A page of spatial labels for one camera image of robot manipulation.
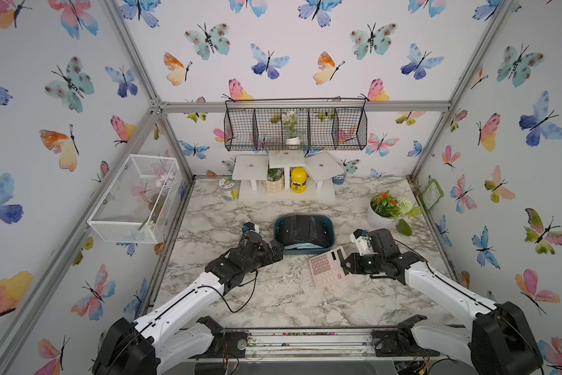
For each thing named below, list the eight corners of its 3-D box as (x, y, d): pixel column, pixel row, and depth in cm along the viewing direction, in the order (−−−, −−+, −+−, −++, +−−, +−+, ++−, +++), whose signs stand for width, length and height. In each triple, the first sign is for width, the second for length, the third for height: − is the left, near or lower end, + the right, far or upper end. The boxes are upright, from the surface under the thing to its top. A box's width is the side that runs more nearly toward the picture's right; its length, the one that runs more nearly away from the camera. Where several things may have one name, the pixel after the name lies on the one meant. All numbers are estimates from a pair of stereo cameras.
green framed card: (425, 210, 112) (435, 197, 104) (417, 192, 119) (425, 178, 112) (436, 210, 112) (446, 197, 104) (427, 192, 119) (436, 178, 112)
